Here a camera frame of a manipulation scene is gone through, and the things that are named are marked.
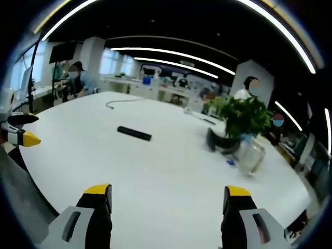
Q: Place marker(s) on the green potted plant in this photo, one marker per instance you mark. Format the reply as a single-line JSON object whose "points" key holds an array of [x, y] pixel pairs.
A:
{"points": [[243, 116]]}

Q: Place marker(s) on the small blue card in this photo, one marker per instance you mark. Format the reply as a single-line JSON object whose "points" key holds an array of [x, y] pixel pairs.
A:
{"points": [[230, 163]]}

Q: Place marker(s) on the black lamp stand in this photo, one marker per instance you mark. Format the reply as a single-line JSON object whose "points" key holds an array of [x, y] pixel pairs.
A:
{"points": [[33, 77]]}

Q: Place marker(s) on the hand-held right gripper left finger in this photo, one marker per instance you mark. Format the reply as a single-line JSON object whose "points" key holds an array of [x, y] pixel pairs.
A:
{"points": [[85, 220]]}

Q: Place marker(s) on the black headset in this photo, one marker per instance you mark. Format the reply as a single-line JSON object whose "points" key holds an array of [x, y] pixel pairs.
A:
{"points": [[220, 142]]}

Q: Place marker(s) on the clear plastic container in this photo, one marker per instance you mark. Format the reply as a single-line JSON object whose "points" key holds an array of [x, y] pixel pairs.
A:
{"points": [[250, 158]]}

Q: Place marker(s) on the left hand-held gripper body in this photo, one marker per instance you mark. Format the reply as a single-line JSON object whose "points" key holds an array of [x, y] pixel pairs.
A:
{"points": [[4, 114]]}

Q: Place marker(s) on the black remote control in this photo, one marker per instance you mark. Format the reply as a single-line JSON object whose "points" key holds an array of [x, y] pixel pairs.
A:
{"points": [[134, 133]]}

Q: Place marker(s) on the black monitor on stand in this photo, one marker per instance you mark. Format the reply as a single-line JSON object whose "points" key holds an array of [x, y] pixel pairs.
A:
{"points": [[63, 53]]}

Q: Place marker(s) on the white counter shelf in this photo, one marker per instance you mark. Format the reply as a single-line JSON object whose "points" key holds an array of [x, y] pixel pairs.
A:
{"points": [[155, 89]]}

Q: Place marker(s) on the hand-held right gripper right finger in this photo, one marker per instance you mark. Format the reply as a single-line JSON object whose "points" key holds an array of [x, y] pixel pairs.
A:
{"points": [[249, 220]]}

